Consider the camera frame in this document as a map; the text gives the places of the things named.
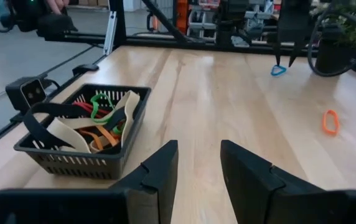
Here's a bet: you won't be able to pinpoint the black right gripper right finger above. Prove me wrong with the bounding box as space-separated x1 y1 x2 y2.
220 139 325 224

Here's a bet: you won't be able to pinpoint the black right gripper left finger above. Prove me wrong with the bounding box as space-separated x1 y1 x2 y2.
112 139 179 224

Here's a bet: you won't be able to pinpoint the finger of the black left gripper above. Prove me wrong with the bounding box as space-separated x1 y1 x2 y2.
274 42 283 67
288 42 302 68

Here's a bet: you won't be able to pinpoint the blue rubber band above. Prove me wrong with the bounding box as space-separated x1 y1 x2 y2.
270 64 288 77

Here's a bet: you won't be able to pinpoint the large green rubber band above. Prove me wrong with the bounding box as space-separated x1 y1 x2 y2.
112 122 126 136

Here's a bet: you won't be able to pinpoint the orange rubber band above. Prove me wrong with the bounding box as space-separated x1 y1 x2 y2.
78 124 119 150
322 109 340 136

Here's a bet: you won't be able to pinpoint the black slotted plastic bin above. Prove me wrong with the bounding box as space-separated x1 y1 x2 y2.
13 83 152 180

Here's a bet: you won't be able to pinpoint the small green rubber band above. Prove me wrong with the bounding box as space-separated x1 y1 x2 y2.
90 93 116 124

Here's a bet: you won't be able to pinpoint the rubber bands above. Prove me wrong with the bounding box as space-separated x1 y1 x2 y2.
45 90 141 154

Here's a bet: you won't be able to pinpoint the storage shelf with bins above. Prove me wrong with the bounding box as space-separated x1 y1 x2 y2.
187 0 275 41

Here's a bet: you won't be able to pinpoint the black table clamp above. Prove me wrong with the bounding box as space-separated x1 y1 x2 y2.
72 63 100 75

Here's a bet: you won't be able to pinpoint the person's hand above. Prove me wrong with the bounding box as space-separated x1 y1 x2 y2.
45 0 70 15

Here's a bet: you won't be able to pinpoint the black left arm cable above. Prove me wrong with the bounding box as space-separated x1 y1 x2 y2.
307 11 356 78

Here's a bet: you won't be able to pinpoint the orange post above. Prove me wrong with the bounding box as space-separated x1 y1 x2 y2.
176 0 190 35

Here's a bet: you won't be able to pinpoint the white metal bracket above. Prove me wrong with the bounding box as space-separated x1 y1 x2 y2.
103 11 118 56

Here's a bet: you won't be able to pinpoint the black table-level camera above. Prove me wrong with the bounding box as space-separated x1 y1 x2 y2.
5 77 60 114

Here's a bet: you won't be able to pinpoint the black leader arm handle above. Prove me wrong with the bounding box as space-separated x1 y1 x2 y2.
0 0 78 40

